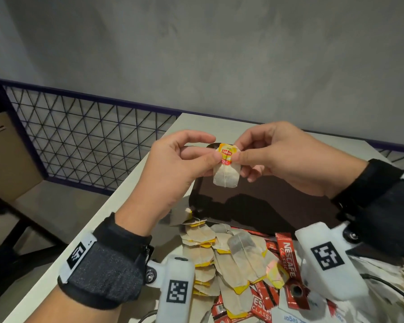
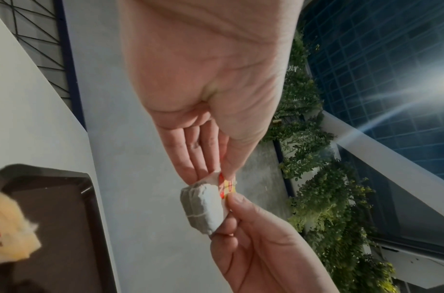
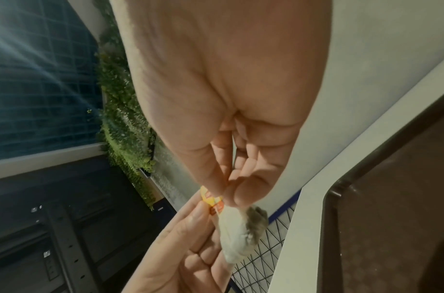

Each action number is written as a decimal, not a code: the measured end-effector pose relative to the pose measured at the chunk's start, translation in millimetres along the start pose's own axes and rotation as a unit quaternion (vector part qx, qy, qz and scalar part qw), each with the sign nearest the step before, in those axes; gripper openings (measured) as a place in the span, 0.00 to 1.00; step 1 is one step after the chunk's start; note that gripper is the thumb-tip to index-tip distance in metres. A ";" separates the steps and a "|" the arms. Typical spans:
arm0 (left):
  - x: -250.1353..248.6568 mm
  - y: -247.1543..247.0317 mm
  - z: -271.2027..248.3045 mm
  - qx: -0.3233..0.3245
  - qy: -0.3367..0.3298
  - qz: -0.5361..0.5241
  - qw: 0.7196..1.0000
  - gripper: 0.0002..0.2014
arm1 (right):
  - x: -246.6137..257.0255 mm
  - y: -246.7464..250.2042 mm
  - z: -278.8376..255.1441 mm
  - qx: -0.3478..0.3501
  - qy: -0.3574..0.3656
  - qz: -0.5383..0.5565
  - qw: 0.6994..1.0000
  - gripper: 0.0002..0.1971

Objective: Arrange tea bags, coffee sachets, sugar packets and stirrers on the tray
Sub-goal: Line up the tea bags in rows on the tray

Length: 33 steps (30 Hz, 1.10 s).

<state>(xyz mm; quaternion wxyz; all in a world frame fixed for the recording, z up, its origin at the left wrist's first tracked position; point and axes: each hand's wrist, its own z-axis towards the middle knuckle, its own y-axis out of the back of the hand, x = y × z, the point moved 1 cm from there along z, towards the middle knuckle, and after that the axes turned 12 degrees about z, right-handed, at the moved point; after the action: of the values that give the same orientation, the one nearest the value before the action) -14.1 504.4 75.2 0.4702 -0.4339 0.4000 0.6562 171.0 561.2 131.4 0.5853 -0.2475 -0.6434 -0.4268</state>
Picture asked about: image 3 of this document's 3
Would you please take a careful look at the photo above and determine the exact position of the large glass window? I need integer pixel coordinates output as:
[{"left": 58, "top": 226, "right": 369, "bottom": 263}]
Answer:
[{"left": 0, "top": 0, "right": 104, "bottom": 163}]

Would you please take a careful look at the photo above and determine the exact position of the person's left hand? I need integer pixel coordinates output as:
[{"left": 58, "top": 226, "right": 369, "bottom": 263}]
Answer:
[{"left": 122, "top": 198, "right": 234, "bottom": 293}]

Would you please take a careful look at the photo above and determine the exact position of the green plant wall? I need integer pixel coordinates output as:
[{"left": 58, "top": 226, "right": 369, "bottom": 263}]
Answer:
[{"left": 92, "top": 0, "right": 160, "bottom": 211}]

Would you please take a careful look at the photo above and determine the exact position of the person's right hand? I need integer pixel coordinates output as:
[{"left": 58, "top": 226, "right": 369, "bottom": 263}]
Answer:
[{"left": 109, "top": 0, "right": 334, "bottom": 208}]

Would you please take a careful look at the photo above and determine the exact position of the white tea bag yellow tag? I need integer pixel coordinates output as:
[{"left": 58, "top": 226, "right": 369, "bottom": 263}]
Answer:
[{"left": 200, "top": 186, "right": 270, "bottom": 264}]

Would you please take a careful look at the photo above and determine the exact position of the brown plastic tray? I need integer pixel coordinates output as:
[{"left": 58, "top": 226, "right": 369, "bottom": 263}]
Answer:
[{"left": 319, "top": 88, "right": 444, "bottom": 293}]

